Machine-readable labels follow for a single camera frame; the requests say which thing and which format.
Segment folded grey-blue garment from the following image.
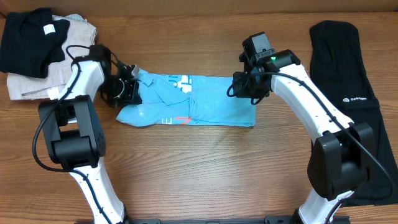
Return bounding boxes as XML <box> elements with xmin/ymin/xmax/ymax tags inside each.
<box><xmin>52</xmin><ymin>14</ymin><xmax>87</xmax><ymax>22</ymax></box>

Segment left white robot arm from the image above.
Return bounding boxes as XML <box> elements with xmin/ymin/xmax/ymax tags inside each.
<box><xmin>32</xmin><ymin>45</ymin><xmax>142</xmax><ymax>223</ymax></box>

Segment folded beige shorts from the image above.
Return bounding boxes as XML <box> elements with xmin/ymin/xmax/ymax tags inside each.
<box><xmin>7</xmin><ymin>19</ymin><xmax>97</xmax><ymax>100</ymax></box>

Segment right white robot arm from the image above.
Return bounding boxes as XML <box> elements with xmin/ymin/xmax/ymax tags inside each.
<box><xmin>227</xmin><ymin>32</ymin><xmax>374</xmax><ymax>223</ymax></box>

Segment black garment on right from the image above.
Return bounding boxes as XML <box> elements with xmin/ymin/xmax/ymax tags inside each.
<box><xmin>308</xmin><ymin>20</ymin><xmax>396</xmax><ymax>207</ymax></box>

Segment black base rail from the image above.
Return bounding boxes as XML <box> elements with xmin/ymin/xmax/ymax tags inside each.
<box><xmin>74</xmin><ymin>215</ymin><xmax>351</xmax><ymax>224</ymax></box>

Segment folded black garment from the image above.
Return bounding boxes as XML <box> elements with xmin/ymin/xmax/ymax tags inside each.
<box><xmin>1</xmin><ymin>8</ymin><xmax>70</xmax><ymax>78</ymax></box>

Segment light blue printed t-shirt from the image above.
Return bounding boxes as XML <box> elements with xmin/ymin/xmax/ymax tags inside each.
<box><xmin>116</xmin><ymin>69</ymin><xmax>256</xmax><ymax>127</ymax></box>

